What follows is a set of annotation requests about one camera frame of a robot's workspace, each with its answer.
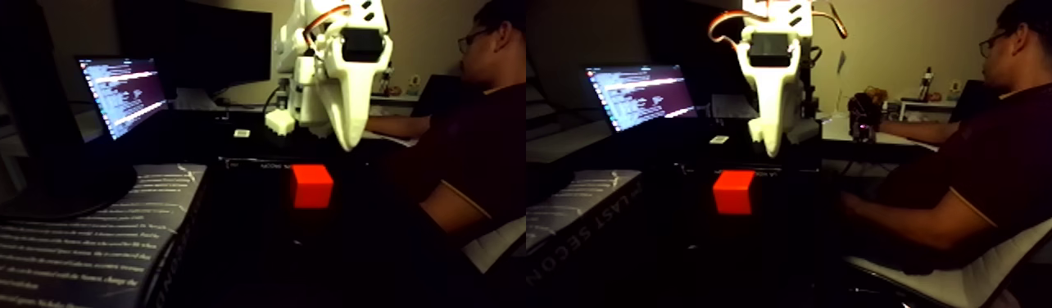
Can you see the red cube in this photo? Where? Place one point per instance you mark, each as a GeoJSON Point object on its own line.
{"type": "Point", "coordinates": [312, 187]}

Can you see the small dark figurine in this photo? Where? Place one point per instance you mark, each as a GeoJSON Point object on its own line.
{"type": "Point", "coordinates": [387, 84]}

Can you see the small pale desk ornament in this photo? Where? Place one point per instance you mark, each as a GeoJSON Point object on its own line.
{"type": "Point", "coordinates": [414, 86]}

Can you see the person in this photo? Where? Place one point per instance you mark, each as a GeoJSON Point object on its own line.
{"type": "Point", "coordinates": [474, 138]}

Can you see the wide black monitor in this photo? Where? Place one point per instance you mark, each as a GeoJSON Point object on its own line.
{"type": "Point", "coordinates": [208, 43]}

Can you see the laptop with lit screen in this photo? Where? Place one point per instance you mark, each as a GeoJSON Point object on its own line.
{"type": "Point", "coordinates": [123, 96]}

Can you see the black box with white print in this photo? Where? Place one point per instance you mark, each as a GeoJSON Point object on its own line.
{"type": "Point", "coordinates": [61, 258]}

